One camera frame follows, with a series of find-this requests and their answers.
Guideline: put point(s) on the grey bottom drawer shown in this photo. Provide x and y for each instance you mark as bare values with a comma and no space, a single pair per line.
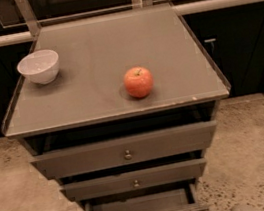
172,197

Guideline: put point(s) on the red apple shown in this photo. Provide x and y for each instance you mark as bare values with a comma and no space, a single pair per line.
138,82

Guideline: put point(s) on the grey drawer cabinet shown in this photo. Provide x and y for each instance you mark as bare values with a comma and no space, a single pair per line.
88,102

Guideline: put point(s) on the white ceramic bowl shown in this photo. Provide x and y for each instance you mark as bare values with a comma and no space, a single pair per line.
40,67

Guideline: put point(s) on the grey middle drawer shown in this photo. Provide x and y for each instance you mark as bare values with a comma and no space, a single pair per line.
134,180

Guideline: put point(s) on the grey top drawer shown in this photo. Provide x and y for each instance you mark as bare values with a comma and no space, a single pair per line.
124,151

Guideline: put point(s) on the grey drawer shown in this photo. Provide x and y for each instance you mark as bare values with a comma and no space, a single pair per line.
172,197
134,180
124,151

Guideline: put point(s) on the dark background cabinet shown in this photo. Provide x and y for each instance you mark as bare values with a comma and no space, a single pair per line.
234,38

